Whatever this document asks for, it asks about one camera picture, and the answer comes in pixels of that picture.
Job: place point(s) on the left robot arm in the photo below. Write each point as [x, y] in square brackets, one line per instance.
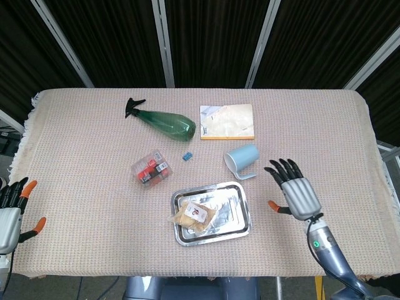
[3, 268]

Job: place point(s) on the light blue plastic mug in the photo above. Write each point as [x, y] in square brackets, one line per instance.
[242, 157]

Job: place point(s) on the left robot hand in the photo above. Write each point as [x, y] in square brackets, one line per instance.
[11, 215]

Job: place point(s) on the blue binder clip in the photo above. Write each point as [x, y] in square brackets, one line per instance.
[187, 156]

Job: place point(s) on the beige woven tablecloth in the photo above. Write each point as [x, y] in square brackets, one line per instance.
[93, 203]

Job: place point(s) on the clear box of red clips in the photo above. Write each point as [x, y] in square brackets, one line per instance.
[151, 170]

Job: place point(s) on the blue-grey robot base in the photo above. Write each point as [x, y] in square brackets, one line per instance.
[190, 289]

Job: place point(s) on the stainless steel tray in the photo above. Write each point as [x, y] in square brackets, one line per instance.
[225, 212]

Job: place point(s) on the bagged snack packet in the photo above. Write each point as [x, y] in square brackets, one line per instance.
[193, 215]

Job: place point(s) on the grey metal frame post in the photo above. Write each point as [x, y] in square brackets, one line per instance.
[262, 43]
[163, 43]
[372, 62]
[62, 43]

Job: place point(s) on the green plastic spray bottle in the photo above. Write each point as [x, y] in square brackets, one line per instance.
[168, 123]

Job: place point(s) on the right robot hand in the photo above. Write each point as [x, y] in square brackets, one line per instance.
[297, 193]

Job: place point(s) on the worn yellow-edged notebook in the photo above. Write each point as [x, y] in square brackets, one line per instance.
[227, 122]

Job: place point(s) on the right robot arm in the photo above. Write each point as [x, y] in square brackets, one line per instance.
[331, 253]

